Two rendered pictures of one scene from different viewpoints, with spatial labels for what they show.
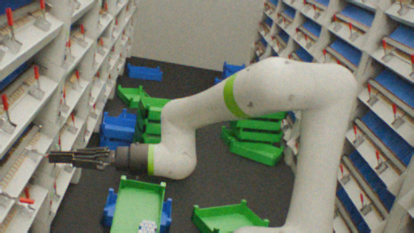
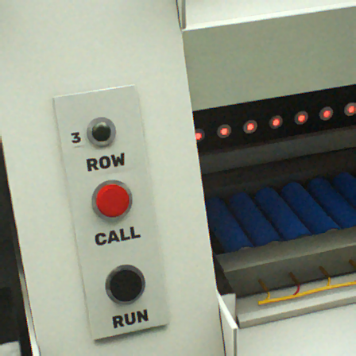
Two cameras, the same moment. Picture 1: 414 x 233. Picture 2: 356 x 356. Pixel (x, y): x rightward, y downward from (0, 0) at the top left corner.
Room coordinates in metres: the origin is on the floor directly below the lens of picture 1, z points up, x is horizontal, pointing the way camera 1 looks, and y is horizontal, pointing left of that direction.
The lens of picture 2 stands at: (1.51, -0.03, 0.72)
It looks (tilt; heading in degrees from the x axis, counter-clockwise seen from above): 8 degrees down; 79
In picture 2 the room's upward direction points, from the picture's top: 8 degrees counter-clockwise
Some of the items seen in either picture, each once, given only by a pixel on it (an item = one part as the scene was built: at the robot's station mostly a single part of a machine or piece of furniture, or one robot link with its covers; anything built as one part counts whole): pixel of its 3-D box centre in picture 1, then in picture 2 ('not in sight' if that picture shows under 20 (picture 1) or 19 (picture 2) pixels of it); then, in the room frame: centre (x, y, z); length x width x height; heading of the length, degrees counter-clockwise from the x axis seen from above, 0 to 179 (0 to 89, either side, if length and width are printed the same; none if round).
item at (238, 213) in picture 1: (229, 220); not in sight; (2.05, -0.43, 0.04); 0.30 x 0.20 x 0.08; 120
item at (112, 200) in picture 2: not in sight; (111, 199); (1.56, 0.32, 0.66); 0.02 x 0.01 x 0.02; 1
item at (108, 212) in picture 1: (137, 211); not in sight; (1.98, 0.00, 0.04); 0.30 x 0.20 x 0.08; 91
